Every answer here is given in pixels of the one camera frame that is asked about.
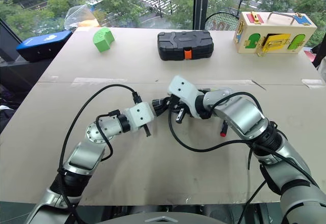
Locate dark clothing bundle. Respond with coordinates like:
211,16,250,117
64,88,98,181
310,43,326,82

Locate red capped black marker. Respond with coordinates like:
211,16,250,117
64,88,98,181
220,120,229,137

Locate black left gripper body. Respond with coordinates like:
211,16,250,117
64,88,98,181
152,97,171,118

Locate black tool case orange latch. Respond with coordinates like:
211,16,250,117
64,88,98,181
156,30,214,62

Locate green plastic curved block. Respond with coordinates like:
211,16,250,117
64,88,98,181
92,26,115,53

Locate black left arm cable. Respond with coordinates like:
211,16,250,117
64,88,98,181
57,84,143,224

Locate blue and black case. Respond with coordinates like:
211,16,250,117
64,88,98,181
16,30,73,63

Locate black window frame post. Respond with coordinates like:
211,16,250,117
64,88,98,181
193,0,211,31

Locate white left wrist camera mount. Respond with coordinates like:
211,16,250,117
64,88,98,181
128,101,155,133

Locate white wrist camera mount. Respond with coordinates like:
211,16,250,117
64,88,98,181
128,101,155,133
167,75,205,120

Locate black badminton racket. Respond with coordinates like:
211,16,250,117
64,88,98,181
205,12,241,31

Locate wooden lock box colourful doors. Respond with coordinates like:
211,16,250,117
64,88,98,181
233,11,318,57

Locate red flat item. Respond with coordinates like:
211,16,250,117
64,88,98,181
303,50,316,63

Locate clear plastic bag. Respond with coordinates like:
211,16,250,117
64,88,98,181
63,4,100,30

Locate dark bag with white cloth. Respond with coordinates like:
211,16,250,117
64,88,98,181
0,82,23,134

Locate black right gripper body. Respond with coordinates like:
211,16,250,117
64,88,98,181
170,94,196,120

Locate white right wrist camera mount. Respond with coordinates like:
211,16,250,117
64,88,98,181
167,75,205,120

